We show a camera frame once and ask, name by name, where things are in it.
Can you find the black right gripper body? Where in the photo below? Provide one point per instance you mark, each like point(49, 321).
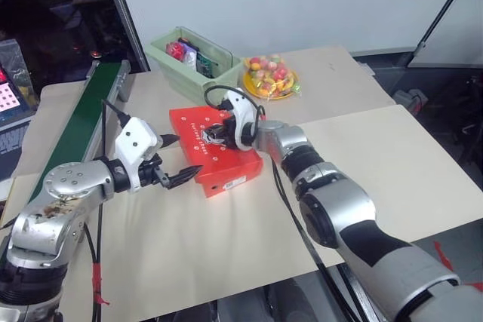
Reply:
point(228, 133)

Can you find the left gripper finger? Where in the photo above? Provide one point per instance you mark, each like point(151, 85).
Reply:
point(168, 139)
point(183, 176)

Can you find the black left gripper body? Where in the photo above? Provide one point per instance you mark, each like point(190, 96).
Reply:
point(149, 175)

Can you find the orange cardboard shoebox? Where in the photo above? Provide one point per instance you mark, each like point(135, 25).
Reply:
point(226, 171)

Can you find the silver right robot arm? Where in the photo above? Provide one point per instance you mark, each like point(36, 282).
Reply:
point(339, 201)

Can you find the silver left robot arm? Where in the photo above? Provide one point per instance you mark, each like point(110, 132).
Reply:
point(75, 182)

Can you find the pale green plastic bin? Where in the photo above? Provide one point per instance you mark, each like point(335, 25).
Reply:
point(188, 80)

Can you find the green printed packet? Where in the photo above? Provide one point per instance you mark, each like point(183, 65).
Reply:
point(205, 65)

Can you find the yellow plate of candy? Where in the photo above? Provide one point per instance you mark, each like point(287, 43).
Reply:
point(269, 71)

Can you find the silvery plastic packet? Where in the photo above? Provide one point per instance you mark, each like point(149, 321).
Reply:
point(189, 56)

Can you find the beige cardboard table sheet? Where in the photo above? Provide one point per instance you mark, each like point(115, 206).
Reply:
point(226, 243)
point(332, 84)

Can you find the green conveyor belt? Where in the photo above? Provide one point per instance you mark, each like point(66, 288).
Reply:
point(83, 126)

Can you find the red round toy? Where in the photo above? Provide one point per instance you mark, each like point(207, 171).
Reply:
point(174, 49)

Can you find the open laptop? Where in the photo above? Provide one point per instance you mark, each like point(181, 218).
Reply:
point(7, 99)

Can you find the grey translucent bag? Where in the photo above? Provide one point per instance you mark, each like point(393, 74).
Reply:
point(13, 58)

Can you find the small grey device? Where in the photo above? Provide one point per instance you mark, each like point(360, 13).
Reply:
point(411, 97)

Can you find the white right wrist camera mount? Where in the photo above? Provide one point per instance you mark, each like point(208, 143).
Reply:
point(241, 111)

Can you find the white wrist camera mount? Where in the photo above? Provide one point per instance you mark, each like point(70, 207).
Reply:
point(241, 111)
point(136, 137)

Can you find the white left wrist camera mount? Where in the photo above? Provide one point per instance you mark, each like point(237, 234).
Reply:
point(136, 137)

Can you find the aluminium frame post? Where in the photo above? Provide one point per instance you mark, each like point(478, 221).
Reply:
point(126, 16)

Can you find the diagonal grey frame strut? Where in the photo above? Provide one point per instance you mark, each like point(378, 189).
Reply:
point(441, 16)

